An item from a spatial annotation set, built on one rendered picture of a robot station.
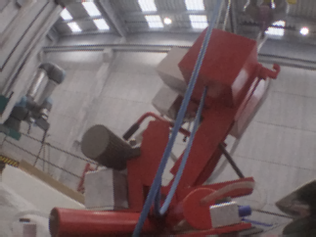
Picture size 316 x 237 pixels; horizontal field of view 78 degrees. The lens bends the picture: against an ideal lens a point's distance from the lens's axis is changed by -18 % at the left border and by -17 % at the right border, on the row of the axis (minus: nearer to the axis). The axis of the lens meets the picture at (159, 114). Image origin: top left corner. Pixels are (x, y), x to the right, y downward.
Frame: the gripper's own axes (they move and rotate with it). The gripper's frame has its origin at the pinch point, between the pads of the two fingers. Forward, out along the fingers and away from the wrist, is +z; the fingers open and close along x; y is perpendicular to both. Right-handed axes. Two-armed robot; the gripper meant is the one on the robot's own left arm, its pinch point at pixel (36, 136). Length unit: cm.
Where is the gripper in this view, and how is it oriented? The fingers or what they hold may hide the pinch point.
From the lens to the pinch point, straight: 159.6
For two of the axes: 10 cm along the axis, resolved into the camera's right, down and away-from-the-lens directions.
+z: 0.0, 8.0, -6.1
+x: 3.8, 5.6, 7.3
